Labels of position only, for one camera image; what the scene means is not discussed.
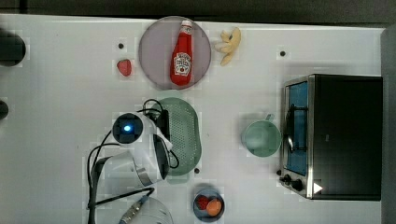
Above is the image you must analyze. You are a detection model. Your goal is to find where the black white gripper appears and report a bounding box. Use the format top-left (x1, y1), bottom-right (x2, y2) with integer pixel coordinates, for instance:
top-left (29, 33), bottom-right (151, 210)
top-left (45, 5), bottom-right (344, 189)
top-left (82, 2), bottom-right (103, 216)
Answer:
top-left (148, 110), bottom-right (170, 140)

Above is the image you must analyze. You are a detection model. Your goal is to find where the mint green oval strainer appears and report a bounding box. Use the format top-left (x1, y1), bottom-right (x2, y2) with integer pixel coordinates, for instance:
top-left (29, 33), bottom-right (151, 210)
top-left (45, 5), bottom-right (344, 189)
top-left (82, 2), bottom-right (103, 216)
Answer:
top-left (152, 97), bottom-right (202, 185)

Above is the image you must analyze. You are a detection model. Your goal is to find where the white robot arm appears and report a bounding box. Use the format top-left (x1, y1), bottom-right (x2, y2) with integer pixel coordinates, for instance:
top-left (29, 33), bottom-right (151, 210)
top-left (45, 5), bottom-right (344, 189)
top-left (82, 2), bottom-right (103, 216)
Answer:
top-left (87, 109), bottom-right (173, 224)

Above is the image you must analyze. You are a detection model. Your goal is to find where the red ketchup bottle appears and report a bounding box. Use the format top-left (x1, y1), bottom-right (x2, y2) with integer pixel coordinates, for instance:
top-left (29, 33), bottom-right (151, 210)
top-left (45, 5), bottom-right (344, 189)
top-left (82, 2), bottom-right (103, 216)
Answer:
top-left (170, 20), bottom-right (193, 86)

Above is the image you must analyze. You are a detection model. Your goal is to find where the red strawberry toy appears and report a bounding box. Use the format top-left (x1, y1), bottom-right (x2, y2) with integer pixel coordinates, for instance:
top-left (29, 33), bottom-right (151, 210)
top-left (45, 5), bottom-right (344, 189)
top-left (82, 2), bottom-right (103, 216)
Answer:
top-left (117, 59), bottom-right (132, 77)

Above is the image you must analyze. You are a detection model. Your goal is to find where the grey round plate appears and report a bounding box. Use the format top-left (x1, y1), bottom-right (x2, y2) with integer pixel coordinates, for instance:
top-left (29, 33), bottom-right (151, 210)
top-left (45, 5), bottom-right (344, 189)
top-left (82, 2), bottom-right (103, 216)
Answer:
top-left (138, 16), bottom-right (211, 90)

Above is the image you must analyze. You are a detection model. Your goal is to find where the red fruit toy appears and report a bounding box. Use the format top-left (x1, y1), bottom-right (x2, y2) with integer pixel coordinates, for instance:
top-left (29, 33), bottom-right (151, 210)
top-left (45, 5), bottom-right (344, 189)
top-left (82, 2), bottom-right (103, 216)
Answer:
top-left (196, 195), bottom-right (209, 210)

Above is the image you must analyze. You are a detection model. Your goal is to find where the orange fruit toy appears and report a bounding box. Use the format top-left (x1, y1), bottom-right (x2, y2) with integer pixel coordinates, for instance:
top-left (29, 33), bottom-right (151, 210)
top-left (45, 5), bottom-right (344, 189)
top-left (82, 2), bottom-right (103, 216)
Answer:
top-left (206, 199), bottom-right (222, 217)

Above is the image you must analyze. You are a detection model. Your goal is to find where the mint green cup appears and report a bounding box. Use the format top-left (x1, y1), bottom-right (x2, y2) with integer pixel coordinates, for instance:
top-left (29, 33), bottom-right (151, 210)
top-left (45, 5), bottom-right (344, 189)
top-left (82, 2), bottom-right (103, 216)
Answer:
top-left (241, 114), bottom-right (282, 158)

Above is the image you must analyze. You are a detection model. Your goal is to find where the blue small bowl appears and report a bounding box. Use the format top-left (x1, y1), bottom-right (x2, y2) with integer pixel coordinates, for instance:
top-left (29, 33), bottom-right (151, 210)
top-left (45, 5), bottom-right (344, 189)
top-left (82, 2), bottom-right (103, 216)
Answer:
top-left (192, 188), bottom-right (225, 223)

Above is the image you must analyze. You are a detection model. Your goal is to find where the yellow peeled banana toy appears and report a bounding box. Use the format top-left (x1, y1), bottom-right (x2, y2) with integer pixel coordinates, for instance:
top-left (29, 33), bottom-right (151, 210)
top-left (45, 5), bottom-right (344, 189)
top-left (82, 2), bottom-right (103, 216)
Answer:
top-left (215, 27), bottom-right (242, 66)

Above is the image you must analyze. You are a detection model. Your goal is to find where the black round pot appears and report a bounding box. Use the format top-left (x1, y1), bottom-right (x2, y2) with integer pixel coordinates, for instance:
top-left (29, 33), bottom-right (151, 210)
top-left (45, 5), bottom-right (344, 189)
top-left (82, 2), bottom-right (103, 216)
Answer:
top-left (0, 29), bottom-right (26, 66)

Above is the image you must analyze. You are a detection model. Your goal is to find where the black silver toaster oven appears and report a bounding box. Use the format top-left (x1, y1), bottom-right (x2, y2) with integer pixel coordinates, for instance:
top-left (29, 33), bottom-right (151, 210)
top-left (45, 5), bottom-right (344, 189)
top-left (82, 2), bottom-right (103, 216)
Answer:
top-left (276, 74), bottom-right (383, 201)

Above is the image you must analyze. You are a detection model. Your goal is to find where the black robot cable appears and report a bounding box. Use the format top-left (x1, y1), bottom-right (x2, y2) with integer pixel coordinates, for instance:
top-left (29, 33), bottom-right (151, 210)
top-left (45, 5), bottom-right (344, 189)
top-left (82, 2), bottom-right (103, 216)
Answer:
top-left (86, 98), bottom-right (180, 224)

